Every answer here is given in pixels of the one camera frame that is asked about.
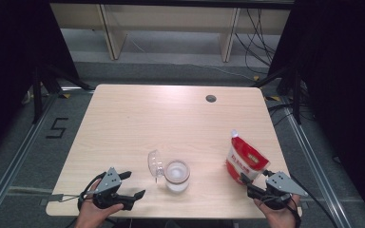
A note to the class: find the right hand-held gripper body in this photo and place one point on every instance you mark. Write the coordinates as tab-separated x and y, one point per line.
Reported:
283	184

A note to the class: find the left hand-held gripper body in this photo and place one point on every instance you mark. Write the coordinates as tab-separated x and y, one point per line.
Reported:
108	182

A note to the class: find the red and white pouch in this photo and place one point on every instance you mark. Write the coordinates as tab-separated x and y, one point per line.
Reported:
245	156

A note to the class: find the clear glass jar with lid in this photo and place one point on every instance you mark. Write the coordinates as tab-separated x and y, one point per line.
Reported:
176	177

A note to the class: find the person's right hand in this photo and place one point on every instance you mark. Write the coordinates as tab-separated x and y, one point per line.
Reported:
280	218

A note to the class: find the person's left hand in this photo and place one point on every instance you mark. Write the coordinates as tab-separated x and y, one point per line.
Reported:
89	217

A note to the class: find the grey tape strip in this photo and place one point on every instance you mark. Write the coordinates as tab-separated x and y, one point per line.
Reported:
304	204
55	198

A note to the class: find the black tape floor marking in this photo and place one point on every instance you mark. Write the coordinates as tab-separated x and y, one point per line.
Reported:
57	128

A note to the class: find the yellow and black tape piece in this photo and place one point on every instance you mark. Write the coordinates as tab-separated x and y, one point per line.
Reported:
256	78
274	98
65	95

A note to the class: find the black metal stand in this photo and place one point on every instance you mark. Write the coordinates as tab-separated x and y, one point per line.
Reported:
37	95
296	98

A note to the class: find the dark curtain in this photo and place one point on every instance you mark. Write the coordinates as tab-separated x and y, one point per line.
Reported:
9	63
345	79

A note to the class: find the beige wooden shelf unit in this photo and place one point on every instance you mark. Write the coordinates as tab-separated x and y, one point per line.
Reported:
171	17

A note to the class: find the metal floor rail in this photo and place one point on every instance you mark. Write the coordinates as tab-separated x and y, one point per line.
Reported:
19	148
310	158

